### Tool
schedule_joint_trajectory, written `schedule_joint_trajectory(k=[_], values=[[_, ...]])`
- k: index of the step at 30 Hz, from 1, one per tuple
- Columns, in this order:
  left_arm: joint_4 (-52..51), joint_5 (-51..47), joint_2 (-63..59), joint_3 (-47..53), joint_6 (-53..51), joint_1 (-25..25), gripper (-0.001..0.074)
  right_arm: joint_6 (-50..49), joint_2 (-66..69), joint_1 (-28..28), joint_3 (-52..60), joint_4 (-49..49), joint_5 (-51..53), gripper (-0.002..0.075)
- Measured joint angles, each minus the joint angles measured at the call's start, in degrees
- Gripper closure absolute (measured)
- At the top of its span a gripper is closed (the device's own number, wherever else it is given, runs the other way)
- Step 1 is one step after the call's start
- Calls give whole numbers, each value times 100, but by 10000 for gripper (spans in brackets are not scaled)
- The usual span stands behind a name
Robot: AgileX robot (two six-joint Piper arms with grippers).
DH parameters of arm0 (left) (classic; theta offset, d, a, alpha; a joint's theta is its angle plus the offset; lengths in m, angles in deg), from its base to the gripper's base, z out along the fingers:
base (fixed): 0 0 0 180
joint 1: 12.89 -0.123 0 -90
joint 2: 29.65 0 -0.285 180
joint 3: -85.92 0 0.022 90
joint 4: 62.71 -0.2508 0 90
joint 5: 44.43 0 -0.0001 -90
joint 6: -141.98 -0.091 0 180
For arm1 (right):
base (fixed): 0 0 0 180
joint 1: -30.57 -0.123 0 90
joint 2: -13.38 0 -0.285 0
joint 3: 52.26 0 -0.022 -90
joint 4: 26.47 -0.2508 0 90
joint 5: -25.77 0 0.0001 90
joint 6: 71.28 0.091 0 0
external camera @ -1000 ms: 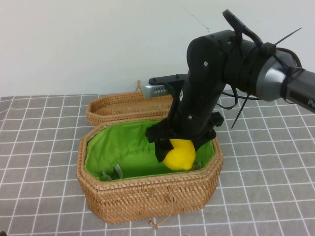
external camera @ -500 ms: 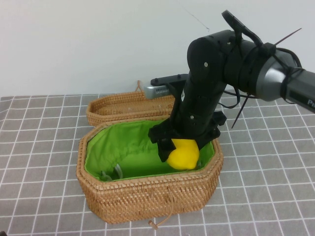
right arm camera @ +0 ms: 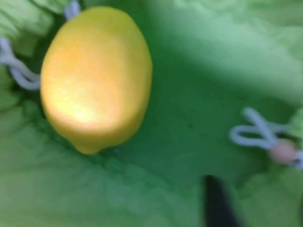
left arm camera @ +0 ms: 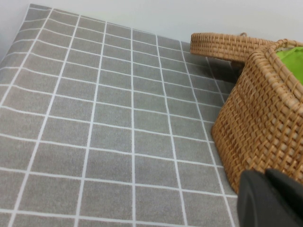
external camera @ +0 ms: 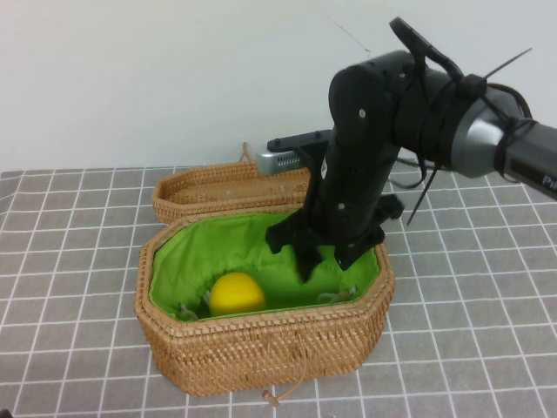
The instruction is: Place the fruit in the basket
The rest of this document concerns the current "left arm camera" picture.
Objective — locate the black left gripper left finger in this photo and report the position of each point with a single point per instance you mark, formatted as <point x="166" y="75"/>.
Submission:
<point x="254" y="201"/>

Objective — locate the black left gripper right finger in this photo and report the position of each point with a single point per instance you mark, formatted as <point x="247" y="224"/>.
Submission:
<point x="288" y="196"/>

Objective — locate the woven rattan basket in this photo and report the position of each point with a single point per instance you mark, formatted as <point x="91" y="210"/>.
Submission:
<point x="258" y="118"/>

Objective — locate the green fabric basket liner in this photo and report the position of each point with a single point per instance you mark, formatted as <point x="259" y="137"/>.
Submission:
<point x="292" y="63"/>

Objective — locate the woven rattan basket lid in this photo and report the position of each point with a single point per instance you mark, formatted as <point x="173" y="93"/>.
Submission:
<point x="225" y="46"/>

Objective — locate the grey white-grid tablecloth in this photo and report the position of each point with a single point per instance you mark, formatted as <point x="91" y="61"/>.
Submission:
<point x="106" y="130"/>

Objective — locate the lid closure loop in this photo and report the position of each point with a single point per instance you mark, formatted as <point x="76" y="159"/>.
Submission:
<point x="242" y="34"/>

